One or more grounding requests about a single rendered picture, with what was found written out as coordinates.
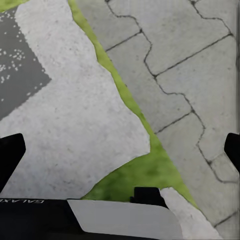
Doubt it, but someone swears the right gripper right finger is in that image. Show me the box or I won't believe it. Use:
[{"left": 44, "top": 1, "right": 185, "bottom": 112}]
[{"left": 224, "top": 132, "right": 240, "bottom": 173}]

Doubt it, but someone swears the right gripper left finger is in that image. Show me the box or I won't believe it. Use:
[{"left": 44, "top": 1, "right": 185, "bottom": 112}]
[{"left": 0, "top": 133, "right": 26, "bottom": 193}]

